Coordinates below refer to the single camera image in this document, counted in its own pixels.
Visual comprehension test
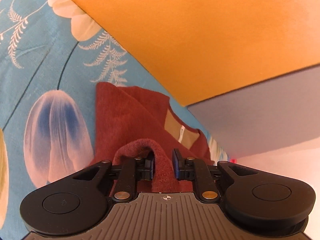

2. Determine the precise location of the orange board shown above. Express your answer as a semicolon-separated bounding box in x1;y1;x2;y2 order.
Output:
72;0;319;106

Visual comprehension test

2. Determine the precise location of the blue floral bed sheet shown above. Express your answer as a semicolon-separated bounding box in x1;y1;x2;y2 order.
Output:
0;0;231;240

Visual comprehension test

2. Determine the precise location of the grey-lilac board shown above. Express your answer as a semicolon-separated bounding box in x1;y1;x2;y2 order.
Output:
188;64;319;159

